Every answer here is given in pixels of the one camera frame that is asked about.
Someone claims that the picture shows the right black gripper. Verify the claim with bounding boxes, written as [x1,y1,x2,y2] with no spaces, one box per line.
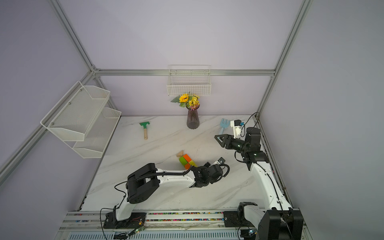
[216,135,250,154]

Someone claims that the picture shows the yellow rectangular block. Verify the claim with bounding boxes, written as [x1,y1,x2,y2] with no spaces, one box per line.
[189,161,197,167]

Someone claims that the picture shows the green rectangular block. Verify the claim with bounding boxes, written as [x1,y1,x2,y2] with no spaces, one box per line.
[179,157,188,166]

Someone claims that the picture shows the tan wooden triangle block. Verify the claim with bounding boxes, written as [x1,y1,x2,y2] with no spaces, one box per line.
[177,151,184,158]

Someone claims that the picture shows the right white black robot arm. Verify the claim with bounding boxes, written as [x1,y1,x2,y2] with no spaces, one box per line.
[215,127,304,240]

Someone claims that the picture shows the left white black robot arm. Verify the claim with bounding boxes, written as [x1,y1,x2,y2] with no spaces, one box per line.
[113,158,230,223]

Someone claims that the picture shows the light blue toy fork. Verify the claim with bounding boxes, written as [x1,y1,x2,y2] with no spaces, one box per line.
[219,119,231,135]

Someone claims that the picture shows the dark ribbed glass vase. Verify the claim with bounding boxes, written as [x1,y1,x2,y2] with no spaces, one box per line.
[187,107,200,130]

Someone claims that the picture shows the yellow artificial flower bouquet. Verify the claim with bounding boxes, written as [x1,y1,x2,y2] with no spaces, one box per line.
[171,93,201,110]

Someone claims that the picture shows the white two-tier mesh shelf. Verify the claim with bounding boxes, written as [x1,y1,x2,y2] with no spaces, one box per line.
[41,82,122,159]

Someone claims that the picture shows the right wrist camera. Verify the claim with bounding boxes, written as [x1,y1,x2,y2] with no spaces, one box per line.
[230,120,245,139]

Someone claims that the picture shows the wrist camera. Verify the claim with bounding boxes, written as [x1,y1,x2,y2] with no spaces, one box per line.
[230,120,245,139]
[214,157,226,165]

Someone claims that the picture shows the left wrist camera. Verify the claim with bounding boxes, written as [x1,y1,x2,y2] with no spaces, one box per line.
[214,157,226,165]

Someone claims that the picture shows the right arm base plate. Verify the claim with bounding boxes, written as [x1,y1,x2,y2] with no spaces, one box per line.
[223,202,257,228]

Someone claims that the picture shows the white wire wall basket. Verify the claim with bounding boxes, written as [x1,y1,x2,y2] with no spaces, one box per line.
[167,65,212,97]

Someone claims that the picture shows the green toy rake wooden handle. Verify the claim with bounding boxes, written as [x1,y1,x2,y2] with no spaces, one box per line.
[140,122,150,140]

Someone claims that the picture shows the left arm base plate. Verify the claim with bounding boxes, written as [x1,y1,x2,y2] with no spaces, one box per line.
[102,208,147,230]

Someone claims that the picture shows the aluminium front rail frame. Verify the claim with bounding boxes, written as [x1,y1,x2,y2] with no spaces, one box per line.
[55,209,312,240]

